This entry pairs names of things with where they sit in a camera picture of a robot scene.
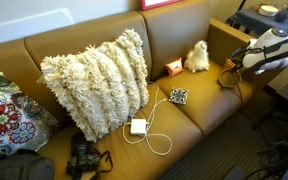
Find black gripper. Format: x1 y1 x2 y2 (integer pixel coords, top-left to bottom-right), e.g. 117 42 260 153
229 46 252 73

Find white fluffy toy animal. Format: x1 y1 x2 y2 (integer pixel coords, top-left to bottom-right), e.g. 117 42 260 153
183 40 211 74

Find blue cloth covered table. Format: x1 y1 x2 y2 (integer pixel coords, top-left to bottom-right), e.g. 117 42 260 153
225 8 288 38

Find white bowl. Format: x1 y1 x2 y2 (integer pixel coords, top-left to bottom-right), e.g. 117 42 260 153
257 5 280 18

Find dark kettle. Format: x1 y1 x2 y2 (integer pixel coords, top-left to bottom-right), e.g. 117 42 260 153
274 4 288 24

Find orange tissue pouch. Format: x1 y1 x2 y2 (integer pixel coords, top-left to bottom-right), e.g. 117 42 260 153
164 57 184 79

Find brown leather sofa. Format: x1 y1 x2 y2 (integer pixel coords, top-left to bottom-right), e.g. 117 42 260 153
0 0 288 180

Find red framed picture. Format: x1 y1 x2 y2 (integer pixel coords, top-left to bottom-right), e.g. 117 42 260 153
140 0 185 12

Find white power adapter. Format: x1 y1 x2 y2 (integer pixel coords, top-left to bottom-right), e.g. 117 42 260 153
130 118 148 136

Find shaggy cream pillow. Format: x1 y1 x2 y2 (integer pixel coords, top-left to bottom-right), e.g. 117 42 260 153
39 28 151 143

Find floral patterned pillow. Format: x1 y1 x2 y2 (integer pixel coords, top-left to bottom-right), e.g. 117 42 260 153
0 71 61 164

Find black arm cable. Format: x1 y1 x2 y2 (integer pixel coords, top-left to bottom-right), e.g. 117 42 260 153
248 33 288 56

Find tangled black floor cables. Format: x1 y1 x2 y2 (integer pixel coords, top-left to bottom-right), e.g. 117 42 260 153
243 133 288 180

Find white charger cable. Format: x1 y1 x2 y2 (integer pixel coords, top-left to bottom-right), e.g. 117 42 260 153
122 81 174 157

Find black camera bag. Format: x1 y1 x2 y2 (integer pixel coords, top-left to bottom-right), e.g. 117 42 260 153
0 148 56 180

